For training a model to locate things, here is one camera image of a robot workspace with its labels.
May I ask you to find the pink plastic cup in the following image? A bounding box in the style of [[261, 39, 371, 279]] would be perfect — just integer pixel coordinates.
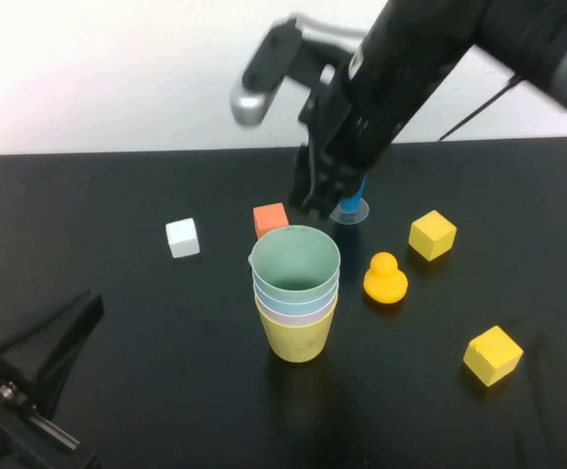
[[255, 295, 338, 327]]

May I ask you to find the thin dark cable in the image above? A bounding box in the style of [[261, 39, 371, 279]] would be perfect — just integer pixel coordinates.
[[437, 72, 527, 143]]

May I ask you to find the blue cone glass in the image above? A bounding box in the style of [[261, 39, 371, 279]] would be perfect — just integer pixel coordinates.
[[329, 175, 371, 225]]

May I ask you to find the yellow rubber duck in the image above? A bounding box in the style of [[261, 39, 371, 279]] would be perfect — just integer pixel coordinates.
[[363, 251, 410, 305]]

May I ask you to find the yellow plastic cup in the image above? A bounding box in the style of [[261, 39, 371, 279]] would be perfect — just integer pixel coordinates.
[[257, 302, 338, 363]]

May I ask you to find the white foam cube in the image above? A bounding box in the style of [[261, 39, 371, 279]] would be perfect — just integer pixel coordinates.
[[164, 217, 201, 259]]

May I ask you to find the yellow foam cube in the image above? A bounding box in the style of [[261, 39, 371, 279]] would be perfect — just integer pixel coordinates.
[[462, 325, 524, 388], [408, 209, 458, 262]]

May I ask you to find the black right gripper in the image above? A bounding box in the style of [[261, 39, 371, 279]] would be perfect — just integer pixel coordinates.
[[288, 63, 412, 219]]

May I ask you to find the pale green plastic cup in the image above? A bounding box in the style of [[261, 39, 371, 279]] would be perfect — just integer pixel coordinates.
[[251, 225, 342, 304]]

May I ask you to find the orange foam cube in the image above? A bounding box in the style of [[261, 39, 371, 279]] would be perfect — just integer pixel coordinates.
[[252, 202, 289, 240]]

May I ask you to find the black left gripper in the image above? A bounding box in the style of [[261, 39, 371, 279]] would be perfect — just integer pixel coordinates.
[[0, 291, 105, 469]]

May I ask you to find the light blue plastic cup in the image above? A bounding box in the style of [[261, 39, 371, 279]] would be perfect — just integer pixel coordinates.
[[253, 280, 339, 317]]

